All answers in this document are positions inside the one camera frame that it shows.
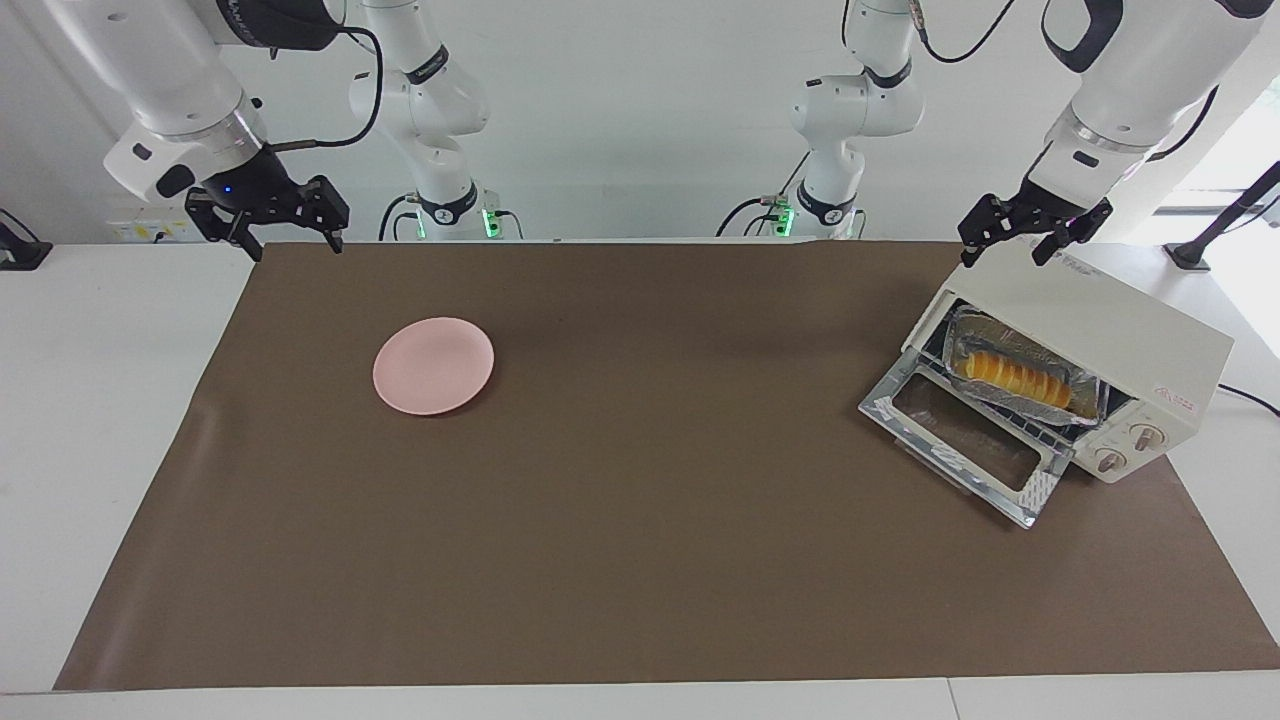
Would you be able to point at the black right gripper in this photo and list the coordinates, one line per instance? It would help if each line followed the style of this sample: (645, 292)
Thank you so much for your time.
(262, 195)

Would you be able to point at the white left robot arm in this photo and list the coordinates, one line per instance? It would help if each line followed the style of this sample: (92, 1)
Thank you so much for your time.
(1150, 80)

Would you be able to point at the sliced golden bread loaf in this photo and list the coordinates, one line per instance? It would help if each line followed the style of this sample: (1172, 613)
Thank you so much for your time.
(1015, 378)

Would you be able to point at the cream oven knob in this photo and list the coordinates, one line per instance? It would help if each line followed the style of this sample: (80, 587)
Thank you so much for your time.
(1110, 460)
(1146, 437)

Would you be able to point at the cream toaster oven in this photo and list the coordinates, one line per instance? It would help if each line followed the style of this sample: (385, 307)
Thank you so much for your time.
(1100, 320)

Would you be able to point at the glass oven door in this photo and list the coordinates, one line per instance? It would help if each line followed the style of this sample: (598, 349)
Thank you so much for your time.
(1040, 490)

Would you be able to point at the aluminium foil tray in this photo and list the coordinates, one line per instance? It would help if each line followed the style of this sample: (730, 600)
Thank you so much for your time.
(1000, 335)

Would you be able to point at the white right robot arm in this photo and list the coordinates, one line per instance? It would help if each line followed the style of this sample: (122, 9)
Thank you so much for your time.
(160, 70)

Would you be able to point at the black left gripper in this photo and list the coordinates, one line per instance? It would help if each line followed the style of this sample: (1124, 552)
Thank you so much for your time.
(1035, 215)

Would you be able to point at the brown table mat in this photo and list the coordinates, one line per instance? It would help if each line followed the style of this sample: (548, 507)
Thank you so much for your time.
(640, 520)

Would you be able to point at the pink round plate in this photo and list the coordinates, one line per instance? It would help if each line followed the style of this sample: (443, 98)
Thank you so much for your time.
(433, 366)

